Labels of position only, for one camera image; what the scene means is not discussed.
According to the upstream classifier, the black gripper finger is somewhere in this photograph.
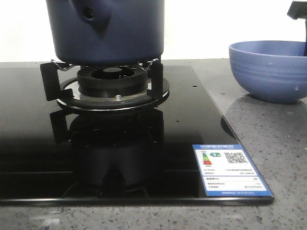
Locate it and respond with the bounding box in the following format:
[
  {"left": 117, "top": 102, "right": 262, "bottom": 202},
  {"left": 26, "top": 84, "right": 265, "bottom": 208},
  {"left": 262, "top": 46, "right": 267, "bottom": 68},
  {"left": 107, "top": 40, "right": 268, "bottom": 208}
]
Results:
[{"left": 287, "top": 0, "right": 307, "bottom": 57}]

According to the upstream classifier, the light blue ceramic bowl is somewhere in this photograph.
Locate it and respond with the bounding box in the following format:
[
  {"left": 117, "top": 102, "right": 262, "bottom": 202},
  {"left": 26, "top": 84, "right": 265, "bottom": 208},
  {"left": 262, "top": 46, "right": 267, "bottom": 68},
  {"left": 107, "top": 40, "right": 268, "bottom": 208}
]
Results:
[{"left": 229, "top": 40, "right": 307, "bottom": 103}]

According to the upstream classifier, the dark blue cooking pot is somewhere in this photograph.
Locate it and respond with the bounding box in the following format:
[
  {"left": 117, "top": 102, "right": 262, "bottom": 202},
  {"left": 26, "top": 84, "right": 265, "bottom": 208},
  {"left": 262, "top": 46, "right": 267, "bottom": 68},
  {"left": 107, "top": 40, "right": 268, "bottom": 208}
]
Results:
[{"left": 47, "top": 0, "right": 165, "bottom": 66}]

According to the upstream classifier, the black pot support grate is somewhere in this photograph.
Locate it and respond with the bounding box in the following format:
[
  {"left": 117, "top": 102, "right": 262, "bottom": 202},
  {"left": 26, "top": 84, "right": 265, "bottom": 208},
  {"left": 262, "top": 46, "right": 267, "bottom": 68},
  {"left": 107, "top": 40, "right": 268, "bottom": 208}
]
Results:
[{"left": 40, "top": 58, "right": 170, "bottom": 114}]

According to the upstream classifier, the blue energy label sticker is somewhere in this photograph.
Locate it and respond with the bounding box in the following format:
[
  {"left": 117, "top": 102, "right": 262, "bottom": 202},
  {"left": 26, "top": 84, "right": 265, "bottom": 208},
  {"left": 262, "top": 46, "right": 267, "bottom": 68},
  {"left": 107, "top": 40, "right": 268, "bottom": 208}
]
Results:
[{"left": 193, "top": 144, "right": 273, "bottom": 197}]

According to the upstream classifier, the black burner head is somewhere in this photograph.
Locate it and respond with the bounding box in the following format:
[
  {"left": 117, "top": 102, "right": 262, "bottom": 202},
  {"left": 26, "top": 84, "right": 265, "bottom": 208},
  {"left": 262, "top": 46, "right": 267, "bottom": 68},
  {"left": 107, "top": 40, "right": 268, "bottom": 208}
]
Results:
[{"left": 77, "top": 65, "right": 148, "bottom": 98}]

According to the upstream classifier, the black glass gas stove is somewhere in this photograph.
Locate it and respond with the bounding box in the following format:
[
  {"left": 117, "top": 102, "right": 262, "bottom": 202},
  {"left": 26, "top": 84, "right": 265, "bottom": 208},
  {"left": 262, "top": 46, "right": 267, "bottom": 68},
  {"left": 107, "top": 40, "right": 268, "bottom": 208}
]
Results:
[{"left": 0, "top": 66, "right": 274, "bottom": 206}]

